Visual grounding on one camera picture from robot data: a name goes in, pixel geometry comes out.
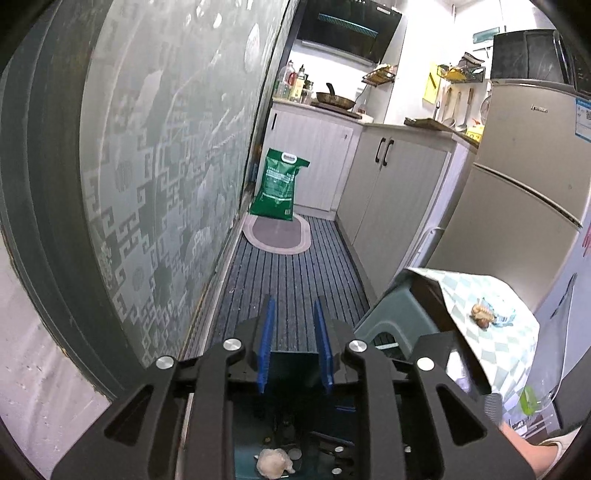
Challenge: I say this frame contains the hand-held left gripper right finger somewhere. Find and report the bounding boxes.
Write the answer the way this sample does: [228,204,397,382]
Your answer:
[313,299,536,480]

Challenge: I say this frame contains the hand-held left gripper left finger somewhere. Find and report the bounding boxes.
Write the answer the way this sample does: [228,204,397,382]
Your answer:
[51,296,278,480]

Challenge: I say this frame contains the teal plastic bin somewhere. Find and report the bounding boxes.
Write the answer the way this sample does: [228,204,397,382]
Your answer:
[230,350,368,480]

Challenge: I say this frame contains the white tissue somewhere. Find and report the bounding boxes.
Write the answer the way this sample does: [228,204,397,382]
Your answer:
[256,448,297,477]

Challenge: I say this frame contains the striped grey floor mat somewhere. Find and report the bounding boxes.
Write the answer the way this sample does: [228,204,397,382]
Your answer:
[185,216,376,365]

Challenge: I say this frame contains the green plastic stool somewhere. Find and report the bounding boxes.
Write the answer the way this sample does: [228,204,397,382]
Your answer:
[355,276,446,363]

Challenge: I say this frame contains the oval grey floor mat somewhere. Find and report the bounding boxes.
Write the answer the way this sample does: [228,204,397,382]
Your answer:
[242,214,313,254]

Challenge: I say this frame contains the brown fruit peel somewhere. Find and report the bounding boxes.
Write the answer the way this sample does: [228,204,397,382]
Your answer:
[470,299,494,329]

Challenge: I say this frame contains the green rice bag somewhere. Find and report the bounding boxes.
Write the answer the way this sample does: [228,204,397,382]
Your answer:
[249,148,311,221]

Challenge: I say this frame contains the green checkered tablecloth table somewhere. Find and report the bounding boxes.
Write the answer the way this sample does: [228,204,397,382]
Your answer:
[406,268,542,411]

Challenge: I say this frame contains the white cabinet under stove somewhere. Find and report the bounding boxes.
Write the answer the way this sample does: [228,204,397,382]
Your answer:
[264,100,366,219]

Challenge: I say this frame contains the frosted patterned sliding door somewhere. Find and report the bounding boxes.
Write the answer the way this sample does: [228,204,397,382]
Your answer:
[0,0,301,403]

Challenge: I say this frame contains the clear bottle with green label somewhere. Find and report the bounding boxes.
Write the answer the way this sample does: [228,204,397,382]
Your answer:
[507,385,556,426]

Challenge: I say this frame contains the person's leg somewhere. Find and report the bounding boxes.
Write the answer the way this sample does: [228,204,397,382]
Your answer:
[484,392,580,480]

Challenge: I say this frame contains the black induction hob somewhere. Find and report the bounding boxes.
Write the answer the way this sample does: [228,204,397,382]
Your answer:
[310,102,363,120]

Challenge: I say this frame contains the wooden cutting board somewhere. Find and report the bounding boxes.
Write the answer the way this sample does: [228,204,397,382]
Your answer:
[404,117,456,133]

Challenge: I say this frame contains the frying pan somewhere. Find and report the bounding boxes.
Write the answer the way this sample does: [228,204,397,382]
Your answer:
[316,82,358,110]

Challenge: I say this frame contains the silver refrigerator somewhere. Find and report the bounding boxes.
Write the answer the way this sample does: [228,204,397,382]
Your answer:
[427,78,591,315]

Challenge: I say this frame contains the row of condiment bottles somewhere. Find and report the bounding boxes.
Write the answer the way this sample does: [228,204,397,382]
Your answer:
[273,60,315,105]

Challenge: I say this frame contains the hanging kitchen utensils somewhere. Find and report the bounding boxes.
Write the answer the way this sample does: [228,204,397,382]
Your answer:
[433,87,477,131]

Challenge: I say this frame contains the black range hood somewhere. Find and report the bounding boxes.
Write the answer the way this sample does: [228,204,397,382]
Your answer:
[295,0,403,64]

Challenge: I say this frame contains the black microwave oven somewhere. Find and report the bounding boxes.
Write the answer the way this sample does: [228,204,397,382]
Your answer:
[489,28,588,96]

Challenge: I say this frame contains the white cabinet with black handles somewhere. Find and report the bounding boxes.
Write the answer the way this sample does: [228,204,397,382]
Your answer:
[336,122,477,280]

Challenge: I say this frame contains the wire spice rack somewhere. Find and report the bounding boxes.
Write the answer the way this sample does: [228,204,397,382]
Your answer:
[361,64,398,86]

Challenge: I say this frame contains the yellow wall sheet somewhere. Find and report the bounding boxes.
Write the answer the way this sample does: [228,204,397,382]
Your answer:
[423,63,440,105]

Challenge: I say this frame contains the yellow wire rack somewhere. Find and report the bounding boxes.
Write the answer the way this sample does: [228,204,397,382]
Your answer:
[436,52,487,85]

